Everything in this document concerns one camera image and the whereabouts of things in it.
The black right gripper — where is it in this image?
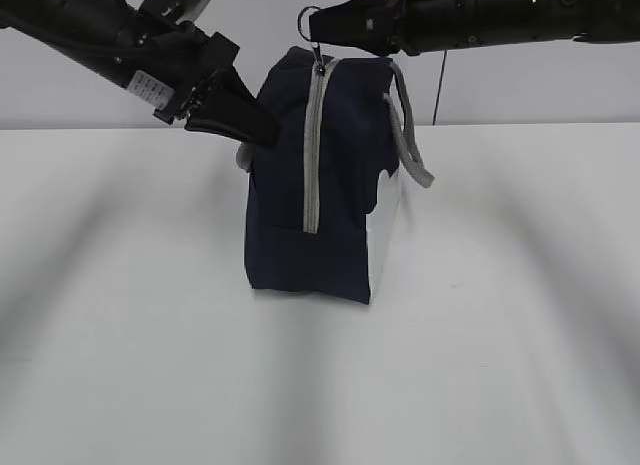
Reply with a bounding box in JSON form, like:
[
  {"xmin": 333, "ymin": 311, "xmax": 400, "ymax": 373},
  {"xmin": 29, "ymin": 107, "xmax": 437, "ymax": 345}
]
[{"xmin": 309, "ymin": 0, "xmax": 450, "ymax": 56}]

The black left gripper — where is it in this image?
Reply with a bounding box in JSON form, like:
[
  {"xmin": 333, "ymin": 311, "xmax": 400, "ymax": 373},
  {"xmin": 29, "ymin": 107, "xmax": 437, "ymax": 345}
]
[{"xmin": 132, "ymin": 4, "xmax": 280, "ymax": 146}]

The navy blue lunch bag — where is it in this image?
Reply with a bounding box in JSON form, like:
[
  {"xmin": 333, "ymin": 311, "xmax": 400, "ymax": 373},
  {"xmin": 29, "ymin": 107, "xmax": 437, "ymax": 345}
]
[{"xmin": 236, "ymin": 46, "xmax": 434, "ymax": 304}]

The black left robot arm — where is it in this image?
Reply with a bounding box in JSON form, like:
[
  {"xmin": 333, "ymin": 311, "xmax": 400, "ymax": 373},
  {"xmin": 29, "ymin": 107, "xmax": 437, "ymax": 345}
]
[{"xmin": 1, "ymin": 0, "xmax": 280, "ymax": 146}]

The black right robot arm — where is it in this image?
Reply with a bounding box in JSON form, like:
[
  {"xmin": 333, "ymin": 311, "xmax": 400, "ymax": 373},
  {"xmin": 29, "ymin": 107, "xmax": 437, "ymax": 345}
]
[{"xmin": 309, "ymin": 0, "xmax": 639, "ymax": 57}]

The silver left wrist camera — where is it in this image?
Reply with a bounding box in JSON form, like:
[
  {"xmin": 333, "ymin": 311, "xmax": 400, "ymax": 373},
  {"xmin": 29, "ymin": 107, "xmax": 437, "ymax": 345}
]
[{"xmin": 139, "ymin": 0, "xmax": 211, "ymax": 23}]

